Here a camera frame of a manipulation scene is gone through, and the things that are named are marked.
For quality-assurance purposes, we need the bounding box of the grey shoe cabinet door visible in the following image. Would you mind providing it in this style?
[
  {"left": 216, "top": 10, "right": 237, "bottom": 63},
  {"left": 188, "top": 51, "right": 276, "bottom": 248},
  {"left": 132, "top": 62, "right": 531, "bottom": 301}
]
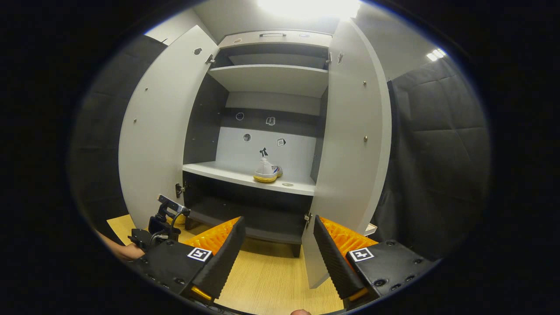
[
  {"left": 118, "top": 25, "right": 219, "bottom": 230},
  {"left": 302, "top": 18, "right": 392, "bottom": 289}
]

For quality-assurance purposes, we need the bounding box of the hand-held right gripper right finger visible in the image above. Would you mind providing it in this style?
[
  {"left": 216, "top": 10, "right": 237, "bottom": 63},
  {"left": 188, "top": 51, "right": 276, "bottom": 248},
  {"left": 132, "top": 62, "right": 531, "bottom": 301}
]
[{"left": 313, "top": 215, "right": 434, "bottom": 305}]

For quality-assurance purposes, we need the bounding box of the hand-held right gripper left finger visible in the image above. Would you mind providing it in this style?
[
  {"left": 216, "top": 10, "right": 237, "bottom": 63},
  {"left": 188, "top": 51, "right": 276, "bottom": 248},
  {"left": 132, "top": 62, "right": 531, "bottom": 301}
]
[{"left": 130, "top": 216, "right": 246, "bottom": 307}]

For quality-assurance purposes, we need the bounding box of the white shoe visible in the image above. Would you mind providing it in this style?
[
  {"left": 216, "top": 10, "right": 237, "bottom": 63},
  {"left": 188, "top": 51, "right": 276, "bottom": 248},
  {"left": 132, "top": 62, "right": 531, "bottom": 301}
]
[{"left": 253, "top": 157, "right": 283, "bottom": 183}]

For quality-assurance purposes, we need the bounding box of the dark grey cabinet shelf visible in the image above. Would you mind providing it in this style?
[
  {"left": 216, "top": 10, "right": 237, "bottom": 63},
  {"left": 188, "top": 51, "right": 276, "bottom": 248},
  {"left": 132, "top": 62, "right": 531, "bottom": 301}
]
[{"left": 188, "top": 197, "right": 309, "bottom": 245}]

